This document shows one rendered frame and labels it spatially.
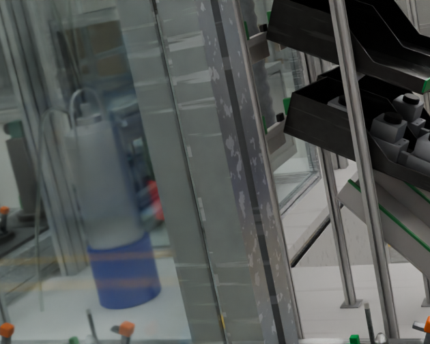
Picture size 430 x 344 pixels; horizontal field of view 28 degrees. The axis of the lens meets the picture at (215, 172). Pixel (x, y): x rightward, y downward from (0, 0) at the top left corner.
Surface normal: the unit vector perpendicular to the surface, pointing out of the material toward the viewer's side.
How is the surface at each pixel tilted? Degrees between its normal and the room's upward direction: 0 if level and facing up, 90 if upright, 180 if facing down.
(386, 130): 90
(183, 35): 90
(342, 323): 0
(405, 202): 90
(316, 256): 90
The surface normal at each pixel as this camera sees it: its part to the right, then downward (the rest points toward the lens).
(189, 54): -0.39, 0.29
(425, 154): -0.60, 0.27
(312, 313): -0.20, -0.95
